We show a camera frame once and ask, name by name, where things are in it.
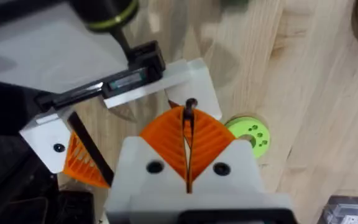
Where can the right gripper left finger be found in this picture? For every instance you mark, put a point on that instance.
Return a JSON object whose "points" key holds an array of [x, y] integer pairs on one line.
{"points": [[160, 149]]}

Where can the green disc with holes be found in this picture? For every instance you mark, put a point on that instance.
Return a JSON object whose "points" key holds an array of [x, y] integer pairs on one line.
{"points": [[256, 146]]}

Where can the clear plastic parts box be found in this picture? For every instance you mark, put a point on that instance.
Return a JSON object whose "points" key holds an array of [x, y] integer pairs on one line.
{"points": [[350, 211]]}

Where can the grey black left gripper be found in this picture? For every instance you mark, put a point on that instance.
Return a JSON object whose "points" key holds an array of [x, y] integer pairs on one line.
{"points": [[51, 46]]}

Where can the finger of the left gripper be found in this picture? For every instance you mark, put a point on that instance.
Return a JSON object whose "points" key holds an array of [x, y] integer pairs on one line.
{"points": [[47, 146], [197, 84]]}

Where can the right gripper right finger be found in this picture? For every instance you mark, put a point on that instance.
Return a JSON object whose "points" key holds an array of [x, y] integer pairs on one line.
{"points": [[219, 155]]}

